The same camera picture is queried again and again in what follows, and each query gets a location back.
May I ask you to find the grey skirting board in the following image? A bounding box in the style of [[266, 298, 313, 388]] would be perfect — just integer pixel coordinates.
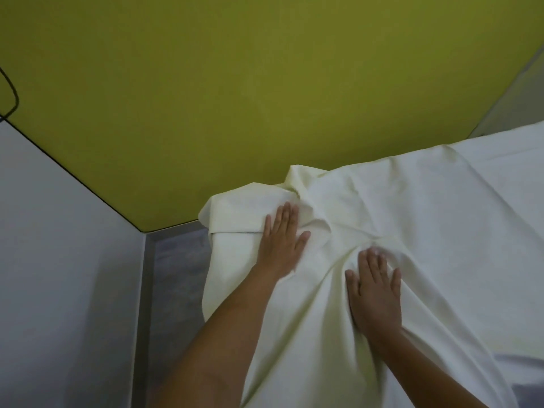
[[130, 219, 213, 408]]

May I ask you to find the person's right hand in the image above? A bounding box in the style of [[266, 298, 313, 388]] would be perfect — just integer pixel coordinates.
[[345, 246, 403, 337]]

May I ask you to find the cream white cloth sheet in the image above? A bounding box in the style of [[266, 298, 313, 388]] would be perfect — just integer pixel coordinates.
[[198, 143, 521, 408]]

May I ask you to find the black cable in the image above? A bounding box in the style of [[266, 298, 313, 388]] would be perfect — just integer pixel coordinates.
[[0, 67, 20, 122]]

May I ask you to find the person's right forearm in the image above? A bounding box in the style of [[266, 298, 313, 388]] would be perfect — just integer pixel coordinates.
[[360, 326, 483, 408]]

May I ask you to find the pale grey fabric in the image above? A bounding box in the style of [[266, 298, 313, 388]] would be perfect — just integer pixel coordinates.
[[495, 354, 544, 408]]

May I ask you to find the white bed mattress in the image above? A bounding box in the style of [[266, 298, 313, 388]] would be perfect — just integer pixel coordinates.
[[450, 120, 544, 368]]

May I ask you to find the person's left forearm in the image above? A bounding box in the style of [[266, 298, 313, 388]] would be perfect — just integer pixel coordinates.
[[152, 267, 292, 408]]

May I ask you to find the person's left hand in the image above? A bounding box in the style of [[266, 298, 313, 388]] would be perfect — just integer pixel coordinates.
[[255, 202, 311, 279]]

